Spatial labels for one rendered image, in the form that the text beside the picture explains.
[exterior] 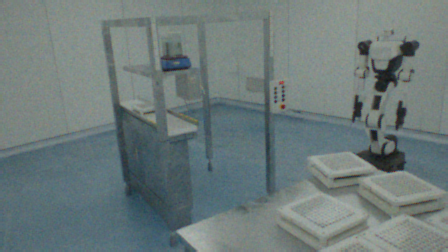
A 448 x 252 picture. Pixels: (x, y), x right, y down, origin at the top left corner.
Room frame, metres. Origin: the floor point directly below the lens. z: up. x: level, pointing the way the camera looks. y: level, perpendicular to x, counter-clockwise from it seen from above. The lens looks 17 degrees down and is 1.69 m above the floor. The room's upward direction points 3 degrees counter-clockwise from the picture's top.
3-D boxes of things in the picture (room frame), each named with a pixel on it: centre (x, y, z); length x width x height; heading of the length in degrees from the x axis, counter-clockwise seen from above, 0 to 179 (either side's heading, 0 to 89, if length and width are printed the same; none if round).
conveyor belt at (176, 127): (3.25, 0.65, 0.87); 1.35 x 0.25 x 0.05; 31
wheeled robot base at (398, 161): (3.69, -1.63, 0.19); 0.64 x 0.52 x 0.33; 133
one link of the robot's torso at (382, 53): (3.71, -1.65, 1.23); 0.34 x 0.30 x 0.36; 43
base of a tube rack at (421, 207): (1.46, -0.74, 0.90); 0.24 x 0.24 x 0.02; 15
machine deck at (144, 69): (2.92, 0.47, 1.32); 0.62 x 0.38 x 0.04; 31
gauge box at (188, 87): (2.82, 0.25, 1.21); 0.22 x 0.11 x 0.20; 31
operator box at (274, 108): (3.02, -0.48, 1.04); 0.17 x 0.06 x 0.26; 121
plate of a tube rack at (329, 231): (1.27, -0.36, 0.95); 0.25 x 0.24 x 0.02; 122
